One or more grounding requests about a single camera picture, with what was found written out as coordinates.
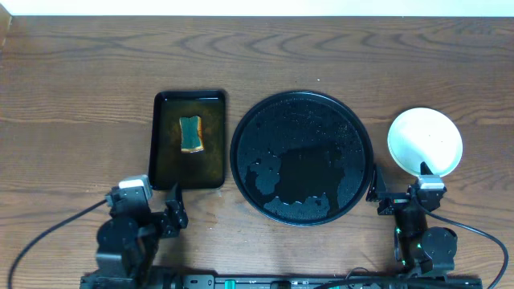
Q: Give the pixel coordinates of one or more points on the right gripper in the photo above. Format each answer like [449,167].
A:
[401,200]

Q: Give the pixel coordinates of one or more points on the black round tray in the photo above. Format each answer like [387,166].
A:
[301,158]

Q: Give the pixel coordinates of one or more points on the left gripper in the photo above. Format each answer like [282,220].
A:
[161,221]

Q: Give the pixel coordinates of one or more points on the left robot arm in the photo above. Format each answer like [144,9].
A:
[129,241]

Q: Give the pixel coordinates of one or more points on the black rectangular tray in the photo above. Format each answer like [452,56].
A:
[167,164]

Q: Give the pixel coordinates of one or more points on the green and yellow sponge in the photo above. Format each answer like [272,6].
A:
[191,131]

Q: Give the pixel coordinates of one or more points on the light blue plate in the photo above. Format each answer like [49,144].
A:
[425,135]

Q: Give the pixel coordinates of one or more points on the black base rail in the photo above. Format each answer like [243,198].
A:
[281,282]

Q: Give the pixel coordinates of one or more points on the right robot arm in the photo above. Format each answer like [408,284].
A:
[424,251]

